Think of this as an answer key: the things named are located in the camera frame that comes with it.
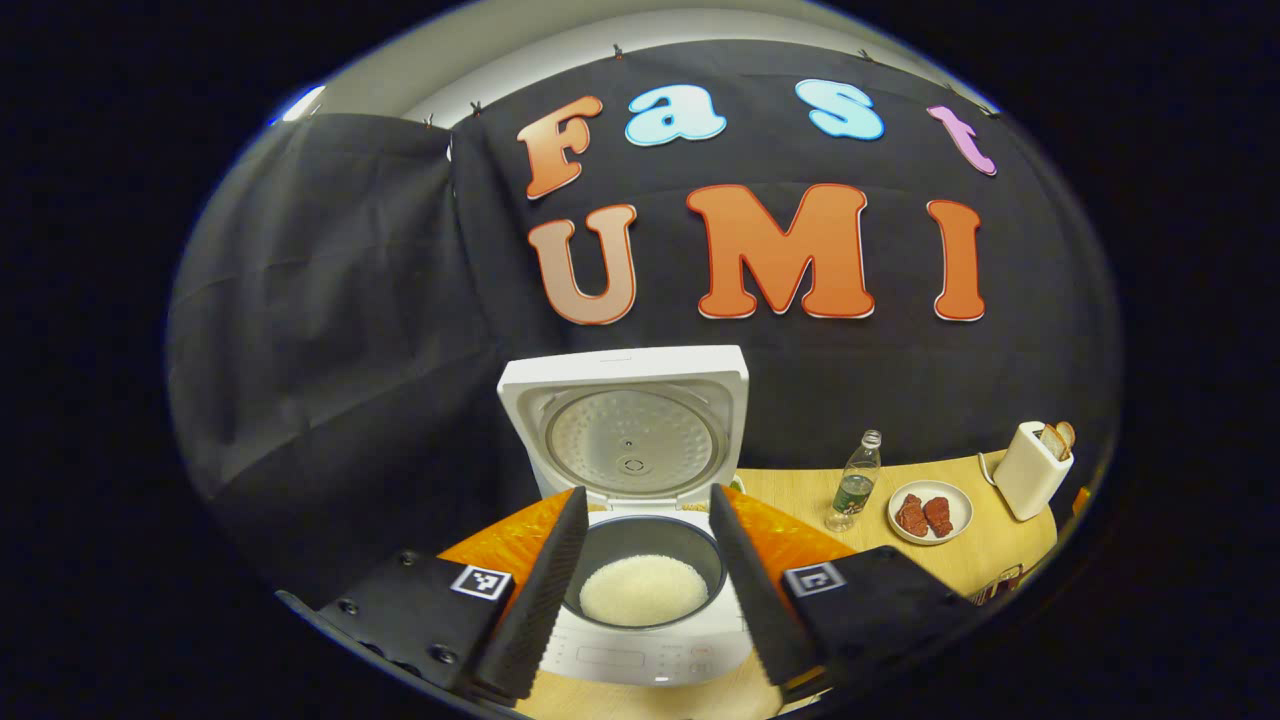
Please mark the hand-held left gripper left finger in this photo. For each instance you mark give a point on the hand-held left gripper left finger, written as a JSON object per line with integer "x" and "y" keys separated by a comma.
{"x": 545, "y": 590}

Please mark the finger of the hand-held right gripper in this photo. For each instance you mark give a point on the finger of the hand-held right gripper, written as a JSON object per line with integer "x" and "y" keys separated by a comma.
{"x": 1082, "y": 499}

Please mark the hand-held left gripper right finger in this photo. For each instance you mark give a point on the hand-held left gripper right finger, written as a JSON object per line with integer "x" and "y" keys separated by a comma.
{"x": 760, "y": 590}

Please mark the white rice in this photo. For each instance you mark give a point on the white rice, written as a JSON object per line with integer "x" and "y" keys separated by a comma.
{"x": 643, "y": 590}

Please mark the white rice cooker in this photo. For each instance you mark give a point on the white rice cooker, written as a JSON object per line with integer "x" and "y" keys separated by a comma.
{"x": 630, "y": 440}

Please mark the white toaster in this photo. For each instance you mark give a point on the white toaster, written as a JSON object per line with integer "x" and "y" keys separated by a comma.
{"x": 1025, "y": 480}

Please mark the toasted bread slice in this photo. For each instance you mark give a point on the toasted bread slice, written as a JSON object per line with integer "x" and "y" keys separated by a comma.
{"x": 1051, "y": 442}
{"x": 1067, "y": 434}

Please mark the white round plate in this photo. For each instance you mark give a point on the white round plate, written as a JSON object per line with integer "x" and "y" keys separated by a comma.
{"x": 960, "y": 505}

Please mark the clear plastic water bottle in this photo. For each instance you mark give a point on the clear plastic water bottle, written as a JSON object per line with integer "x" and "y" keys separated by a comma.
{"x": 853, "y": 490}

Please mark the red meat slice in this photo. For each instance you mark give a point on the red meat slice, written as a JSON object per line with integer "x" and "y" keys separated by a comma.
{"x": 911, "y": 516}
{"x": 938, "y": 517}

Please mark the ceiling light panel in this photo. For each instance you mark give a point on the ceiling light panel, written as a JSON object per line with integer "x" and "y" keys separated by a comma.
{"x": 305, "y": 102}

